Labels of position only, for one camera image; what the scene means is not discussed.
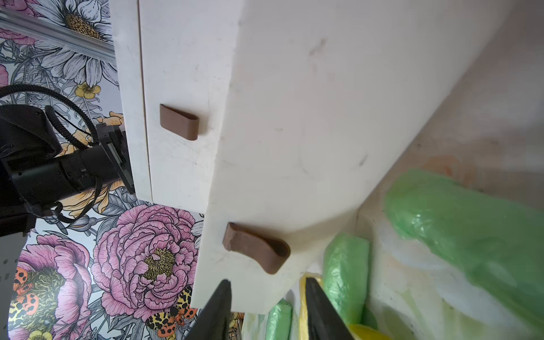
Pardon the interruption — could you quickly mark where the yellow bag roll front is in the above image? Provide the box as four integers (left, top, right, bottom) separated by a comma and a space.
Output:
348, 324, 390, 340

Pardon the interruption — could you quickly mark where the green bag roll centre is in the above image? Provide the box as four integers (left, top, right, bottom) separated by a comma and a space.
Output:
323, 233, 371, 324

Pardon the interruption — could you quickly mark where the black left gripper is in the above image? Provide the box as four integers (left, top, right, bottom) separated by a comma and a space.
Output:
55, 123, 135, 200

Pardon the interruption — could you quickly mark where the green bag roll right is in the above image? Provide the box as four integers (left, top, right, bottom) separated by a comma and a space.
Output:
265, 299, 293, 340

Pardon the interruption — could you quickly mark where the white drawer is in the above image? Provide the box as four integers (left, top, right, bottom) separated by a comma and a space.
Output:
193, 1, 515, 313

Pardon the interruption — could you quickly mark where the green bag roll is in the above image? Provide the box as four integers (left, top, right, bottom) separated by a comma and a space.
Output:
383, 169, 543, 331
265, 299, 293, 340
323, 233, 371, 324

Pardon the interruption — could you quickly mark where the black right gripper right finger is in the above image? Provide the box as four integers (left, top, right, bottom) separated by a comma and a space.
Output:
305, 278, 354, 340

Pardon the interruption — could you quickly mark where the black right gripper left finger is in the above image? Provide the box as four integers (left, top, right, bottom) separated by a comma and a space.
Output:
185, 279, 232, 340

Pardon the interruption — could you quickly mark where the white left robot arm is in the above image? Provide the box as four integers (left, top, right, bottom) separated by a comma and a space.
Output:
1, 84, 135, 236

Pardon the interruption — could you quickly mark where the green bag roll back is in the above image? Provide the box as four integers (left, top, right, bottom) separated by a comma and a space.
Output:
383, 169, 543, 331

